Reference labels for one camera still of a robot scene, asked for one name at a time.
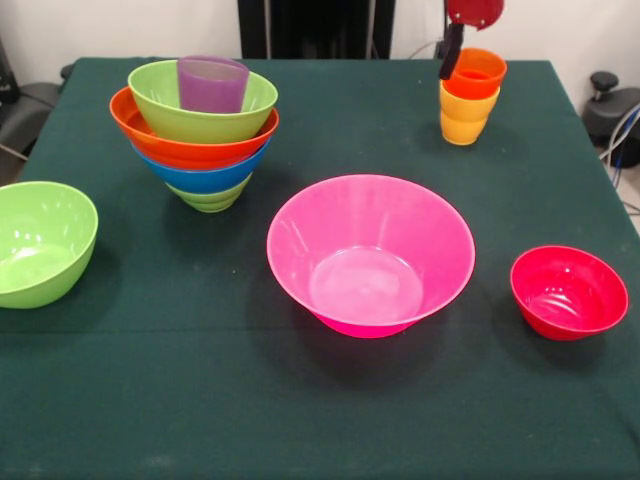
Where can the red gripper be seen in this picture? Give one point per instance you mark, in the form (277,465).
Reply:
(475,11)

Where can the orange plastic cup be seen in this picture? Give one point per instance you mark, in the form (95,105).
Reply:
(480,75)

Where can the pink plastic bowl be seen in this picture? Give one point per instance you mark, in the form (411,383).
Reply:
(370,260)

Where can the purple plastic cup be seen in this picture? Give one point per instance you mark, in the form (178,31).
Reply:
(212,85)

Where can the large green plastic bowl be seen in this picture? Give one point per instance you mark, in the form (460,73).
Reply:
(40,250)
(200,125)

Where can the orange plastic bowl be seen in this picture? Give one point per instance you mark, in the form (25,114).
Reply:
(190,152)

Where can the blue plastic bowl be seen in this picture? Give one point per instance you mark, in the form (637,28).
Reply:
(200,180)

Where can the black power plug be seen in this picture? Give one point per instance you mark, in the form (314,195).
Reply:
(439,49)

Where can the yellow plastic cup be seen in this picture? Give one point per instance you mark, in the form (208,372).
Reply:
(467,110)
(462,134)

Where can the black equipment base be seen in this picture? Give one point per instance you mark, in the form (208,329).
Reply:
(607,112)

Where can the small red plastic bowl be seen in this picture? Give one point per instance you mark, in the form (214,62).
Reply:
(567,295)

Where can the small green plastic bowl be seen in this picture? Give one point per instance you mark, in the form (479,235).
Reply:
(210,200)

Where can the dark green tablecloth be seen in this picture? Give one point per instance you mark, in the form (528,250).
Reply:
(350,415)

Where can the black office chair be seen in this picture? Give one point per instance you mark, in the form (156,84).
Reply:
(30,110)

